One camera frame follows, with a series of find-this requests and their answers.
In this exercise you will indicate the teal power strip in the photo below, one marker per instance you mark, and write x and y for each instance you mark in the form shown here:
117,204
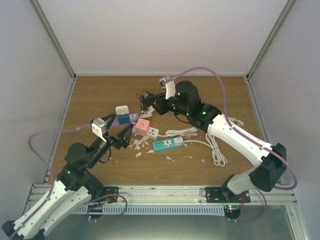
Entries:
164,145

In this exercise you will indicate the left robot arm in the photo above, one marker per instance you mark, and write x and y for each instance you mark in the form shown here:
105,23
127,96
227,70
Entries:
74,186

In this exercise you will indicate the pink cube adapter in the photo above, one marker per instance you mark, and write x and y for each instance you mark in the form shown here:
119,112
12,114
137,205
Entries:
142,126

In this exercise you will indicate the blue cube adapter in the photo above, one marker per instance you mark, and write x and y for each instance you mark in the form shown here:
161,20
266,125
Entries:
124,119

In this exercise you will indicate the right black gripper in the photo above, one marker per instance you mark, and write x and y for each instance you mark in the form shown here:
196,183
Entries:
163,111

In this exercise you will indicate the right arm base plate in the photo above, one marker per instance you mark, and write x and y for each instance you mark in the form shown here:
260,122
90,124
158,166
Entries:
224,195

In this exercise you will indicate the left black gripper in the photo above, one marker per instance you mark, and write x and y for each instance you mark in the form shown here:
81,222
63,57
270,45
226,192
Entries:
119,143

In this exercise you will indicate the purple power strip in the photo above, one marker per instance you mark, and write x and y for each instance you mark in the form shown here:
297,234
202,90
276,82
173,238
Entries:
133,119

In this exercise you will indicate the black power adapter with cable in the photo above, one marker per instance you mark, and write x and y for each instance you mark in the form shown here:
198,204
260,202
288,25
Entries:
141,97

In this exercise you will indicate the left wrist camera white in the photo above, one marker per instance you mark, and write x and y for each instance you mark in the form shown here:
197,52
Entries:
100,127

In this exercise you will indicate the slotted cable duct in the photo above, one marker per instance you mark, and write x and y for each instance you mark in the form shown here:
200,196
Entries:
177,210

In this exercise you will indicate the white square charger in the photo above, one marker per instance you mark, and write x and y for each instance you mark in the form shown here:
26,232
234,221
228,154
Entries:
122,110

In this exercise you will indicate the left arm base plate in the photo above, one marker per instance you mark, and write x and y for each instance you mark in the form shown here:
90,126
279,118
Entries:
107,194

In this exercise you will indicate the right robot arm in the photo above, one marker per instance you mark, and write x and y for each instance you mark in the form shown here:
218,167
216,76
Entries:
183,99

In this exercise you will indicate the white power strip centre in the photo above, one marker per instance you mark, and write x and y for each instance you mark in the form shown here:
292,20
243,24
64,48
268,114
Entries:
152,133

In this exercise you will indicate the small white plug adapter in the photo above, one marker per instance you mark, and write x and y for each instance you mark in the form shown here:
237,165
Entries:
178,141

